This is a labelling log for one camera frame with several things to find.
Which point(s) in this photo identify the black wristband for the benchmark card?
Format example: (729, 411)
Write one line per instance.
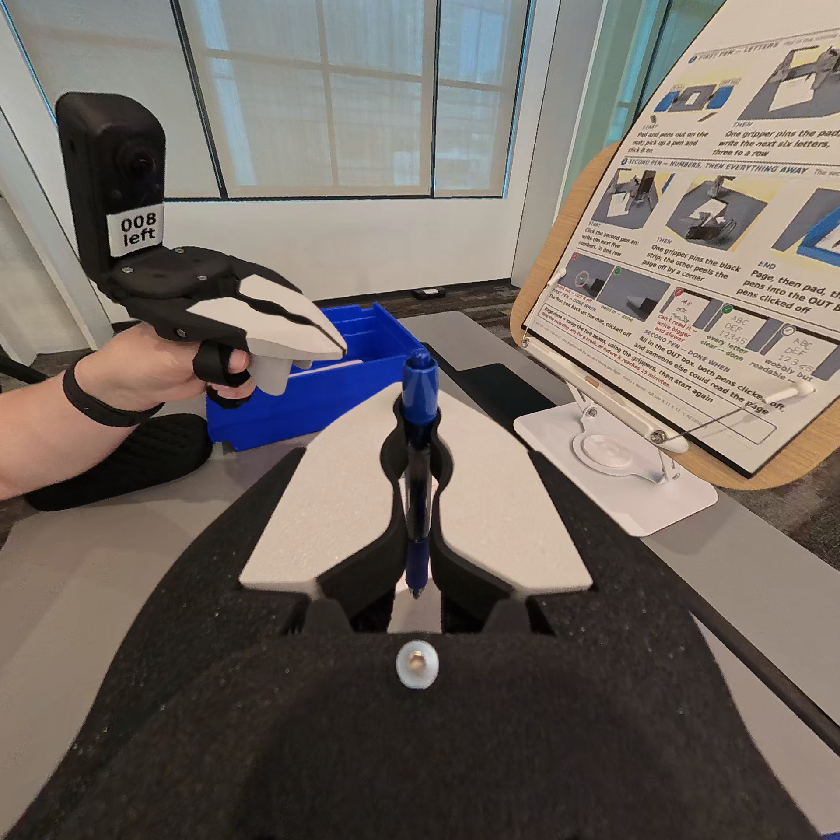
(92, 407)

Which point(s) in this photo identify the person's left forearm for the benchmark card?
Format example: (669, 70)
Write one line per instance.
(39, 446)

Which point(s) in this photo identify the white metal board stand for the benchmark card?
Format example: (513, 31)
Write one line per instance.
(656, 499)

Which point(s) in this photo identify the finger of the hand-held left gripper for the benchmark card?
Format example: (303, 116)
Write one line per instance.
(275, 334)
(269, 289)

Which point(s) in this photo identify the printed instruction sheet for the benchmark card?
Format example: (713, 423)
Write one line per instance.
(722, 229)

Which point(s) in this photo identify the wooden display board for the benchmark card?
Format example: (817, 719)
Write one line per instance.
(551, 262)

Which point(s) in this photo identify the blue plastic bin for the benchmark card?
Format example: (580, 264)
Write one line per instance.
(341, 407)

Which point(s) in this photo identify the black floor outlet box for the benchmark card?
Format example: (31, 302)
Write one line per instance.
(430, 292)

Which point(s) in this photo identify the large glass window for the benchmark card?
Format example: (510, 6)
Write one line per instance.
(262, 98)

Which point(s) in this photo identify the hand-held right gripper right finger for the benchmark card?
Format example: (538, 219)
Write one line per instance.
(512, 512)

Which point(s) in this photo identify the blue pen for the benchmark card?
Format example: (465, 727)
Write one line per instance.
(420, 387)

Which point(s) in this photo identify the person's left hand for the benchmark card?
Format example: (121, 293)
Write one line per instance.
(144, 364)

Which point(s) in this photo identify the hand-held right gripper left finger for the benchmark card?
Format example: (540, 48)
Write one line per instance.
(328, 512)

